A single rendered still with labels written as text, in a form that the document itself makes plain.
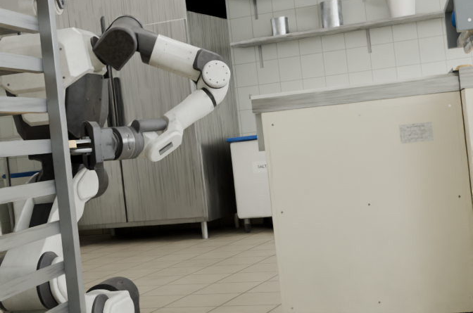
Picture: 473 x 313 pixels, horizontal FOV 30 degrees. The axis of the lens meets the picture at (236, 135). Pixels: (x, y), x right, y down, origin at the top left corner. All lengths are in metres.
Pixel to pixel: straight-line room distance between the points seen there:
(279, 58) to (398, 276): 4.59
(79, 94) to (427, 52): 5.01
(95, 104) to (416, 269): 1.26
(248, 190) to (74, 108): 4.56
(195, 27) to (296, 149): 4.01
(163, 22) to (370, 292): 4.21
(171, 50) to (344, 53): 4.97
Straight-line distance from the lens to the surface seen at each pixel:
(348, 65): 7.31
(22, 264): 2.26
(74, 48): 2.43
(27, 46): 2.46
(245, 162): 6.90
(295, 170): 3.08
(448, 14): 3.56
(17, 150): 1.83
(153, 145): 2.32
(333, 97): 3.08
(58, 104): 1.97
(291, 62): 7.46
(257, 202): 6.89
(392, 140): 3.06
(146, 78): 6.98
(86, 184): 2.45
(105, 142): 2.26
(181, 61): 2.42
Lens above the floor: 0.75
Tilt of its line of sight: level
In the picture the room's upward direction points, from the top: 6 degrees counter-clockwise
